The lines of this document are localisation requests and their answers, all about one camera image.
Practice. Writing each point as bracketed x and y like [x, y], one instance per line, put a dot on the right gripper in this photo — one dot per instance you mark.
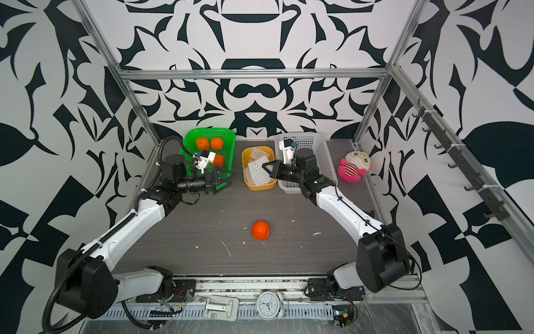
[276, 172]

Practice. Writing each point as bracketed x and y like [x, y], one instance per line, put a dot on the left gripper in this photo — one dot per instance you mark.
[216, 187]

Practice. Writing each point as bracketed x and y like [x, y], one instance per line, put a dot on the orange toy fruit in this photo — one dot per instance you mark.
[203, 144]

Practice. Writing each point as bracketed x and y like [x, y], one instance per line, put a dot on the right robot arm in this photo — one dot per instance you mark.
[382, 257]

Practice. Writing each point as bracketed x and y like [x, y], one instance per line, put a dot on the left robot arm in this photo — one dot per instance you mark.
[84, 279]

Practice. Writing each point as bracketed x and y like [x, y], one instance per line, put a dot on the yellow plastic tray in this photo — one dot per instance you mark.
[245, 160]

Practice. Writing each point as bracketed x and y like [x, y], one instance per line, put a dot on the green plastic basket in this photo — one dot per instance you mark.
[189, 147]

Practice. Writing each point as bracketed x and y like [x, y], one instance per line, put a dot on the white perforated plastic basket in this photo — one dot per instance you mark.
[319, 146]

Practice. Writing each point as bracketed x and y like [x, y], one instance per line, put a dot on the pink white plush toy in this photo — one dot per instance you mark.
[354, 166]

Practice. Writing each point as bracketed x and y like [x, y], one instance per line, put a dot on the white analog clock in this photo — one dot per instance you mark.
[269, 306]

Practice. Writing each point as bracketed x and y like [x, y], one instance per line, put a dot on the small green circuit board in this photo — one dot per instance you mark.
[344, 315]

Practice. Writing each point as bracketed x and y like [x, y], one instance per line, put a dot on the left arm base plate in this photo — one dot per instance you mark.
[179, 291]

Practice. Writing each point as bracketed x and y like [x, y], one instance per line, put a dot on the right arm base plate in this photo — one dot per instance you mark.
[326, 289]

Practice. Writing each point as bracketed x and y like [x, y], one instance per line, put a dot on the black hook rail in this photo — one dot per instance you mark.
[464, 160]

